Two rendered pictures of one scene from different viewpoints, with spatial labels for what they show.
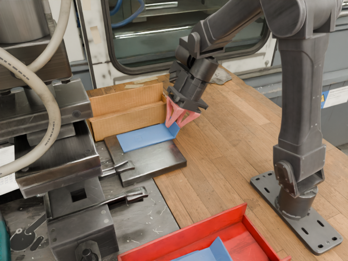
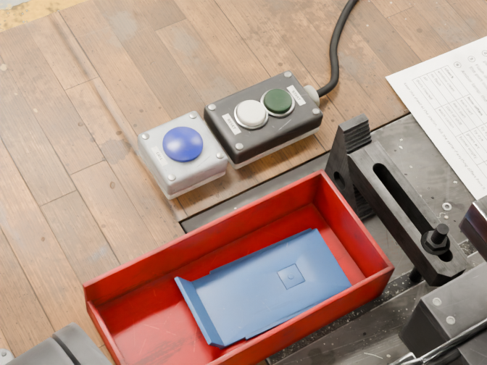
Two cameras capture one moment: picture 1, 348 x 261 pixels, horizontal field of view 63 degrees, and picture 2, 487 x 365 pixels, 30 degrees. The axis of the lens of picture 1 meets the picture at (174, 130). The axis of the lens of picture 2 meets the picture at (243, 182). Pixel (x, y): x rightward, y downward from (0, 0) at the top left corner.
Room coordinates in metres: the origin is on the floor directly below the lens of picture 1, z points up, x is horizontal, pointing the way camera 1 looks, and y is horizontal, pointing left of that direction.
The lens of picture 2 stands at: (0.57, -0.14, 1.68)
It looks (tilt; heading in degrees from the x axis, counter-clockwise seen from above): 58 degrees down; 166
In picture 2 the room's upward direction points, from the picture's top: 9 degrees clockwise
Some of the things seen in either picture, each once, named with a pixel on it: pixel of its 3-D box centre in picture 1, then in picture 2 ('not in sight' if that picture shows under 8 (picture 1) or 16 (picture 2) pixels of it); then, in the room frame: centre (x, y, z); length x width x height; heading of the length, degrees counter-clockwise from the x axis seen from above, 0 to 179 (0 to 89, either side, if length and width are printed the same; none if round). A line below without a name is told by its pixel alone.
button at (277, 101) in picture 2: not in sight; (277, 105); (0.03, 0.01, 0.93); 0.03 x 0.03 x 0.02
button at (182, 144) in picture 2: not in sight; (182, 147); (0.08, -0.09, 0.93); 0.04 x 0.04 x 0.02
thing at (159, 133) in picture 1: (147, 132); not in sight; (0.58, 0.07, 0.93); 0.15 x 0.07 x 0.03; 114
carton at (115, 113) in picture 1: (130, 110); not in sight; (0.69, 0.13, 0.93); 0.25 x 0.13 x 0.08; 115
